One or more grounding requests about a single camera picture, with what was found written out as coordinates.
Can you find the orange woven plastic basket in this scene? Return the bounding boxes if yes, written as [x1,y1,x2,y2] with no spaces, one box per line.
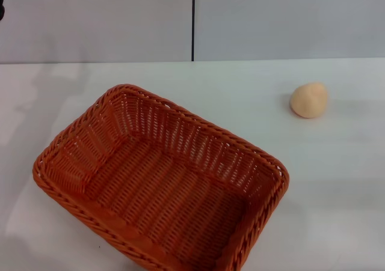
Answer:
[32,84,290,271]

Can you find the pale round bread bun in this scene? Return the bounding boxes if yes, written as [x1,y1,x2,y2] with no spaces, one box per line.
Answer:
[289,81,328,119]

